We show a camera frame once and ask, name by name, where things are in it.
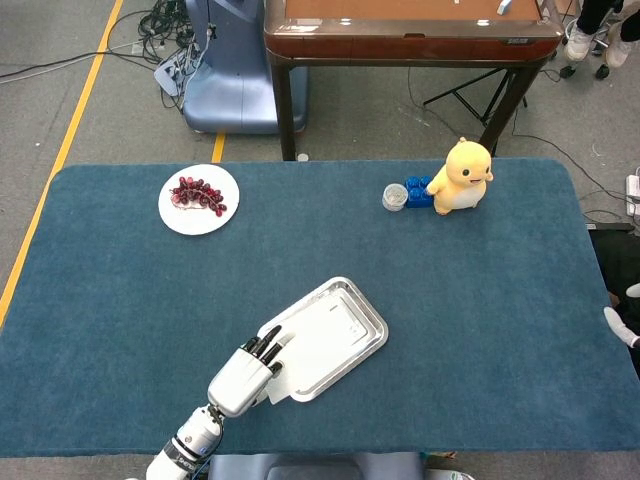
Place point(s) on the brown mahjong table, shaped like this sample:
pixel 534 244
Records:
pixel 410 42

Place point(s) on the black bag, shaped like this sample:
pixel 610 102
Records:
pixel 617 250

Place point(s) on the stainless steel tray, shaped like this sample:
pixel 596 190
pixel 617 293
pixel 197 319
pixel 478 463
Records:
pixel 350 310

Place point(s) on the grey power strip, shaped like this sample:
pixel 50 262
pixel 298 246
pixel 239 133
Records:
pixel 172 72

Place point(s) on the yellow plush toy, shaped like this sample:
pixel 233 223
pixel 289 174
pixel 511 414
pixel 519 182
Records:
pixel 462 187

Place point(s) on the blue machine base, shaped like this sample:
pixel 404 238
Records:
pixel 235 90

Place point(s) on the white power strip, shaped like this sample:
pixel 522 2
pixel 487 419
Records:
pixel 634 195

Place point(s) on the office chair wheel base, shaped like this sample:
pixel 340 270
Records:
pixel 601 71

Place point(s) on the blue building block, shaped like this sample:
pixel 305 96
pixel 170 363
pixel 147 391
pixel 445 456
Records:
pixel 416 192

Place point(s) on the white round plate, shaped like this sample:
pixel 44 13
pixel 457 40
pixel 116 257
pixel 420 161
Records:
pixel 197 222

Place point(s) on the blue table cloth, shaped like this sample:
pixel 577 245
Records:
pixel 450 300

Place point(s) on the red grape bunch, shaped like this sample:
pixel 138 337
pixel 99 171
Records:
pixel 197 194

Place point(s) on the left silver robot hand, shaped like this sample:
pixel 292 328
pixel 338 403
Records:
pixel 240 382

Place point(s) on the small white floor cap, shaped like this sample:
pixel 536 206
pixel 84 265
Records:
pixel 302 157

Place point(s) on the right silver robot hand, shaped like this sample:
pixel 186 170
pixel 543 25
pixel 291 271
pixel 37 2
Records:
pixel 622 320

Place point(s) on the white blue mahjong tile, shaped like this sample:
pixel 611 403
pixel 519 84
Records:
pixel 504 6

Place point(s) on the white sneaker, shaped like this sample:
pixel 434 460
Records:
pixel 579 44
pixel 618 50

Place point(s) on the white paper sheet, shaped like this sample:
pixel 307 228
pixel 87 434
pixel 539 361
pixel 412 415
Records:
pixel 310 350

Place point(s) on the small clear round jar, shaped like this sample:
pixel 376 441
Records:
pixel 394 196

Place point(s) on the grey blue robot torso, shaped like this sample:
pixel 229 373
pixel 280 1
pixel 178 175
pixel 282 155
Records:
pixel 310 467

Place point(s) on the black trouser leg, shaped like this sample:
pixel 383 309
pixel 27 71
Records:
pixel 595 15

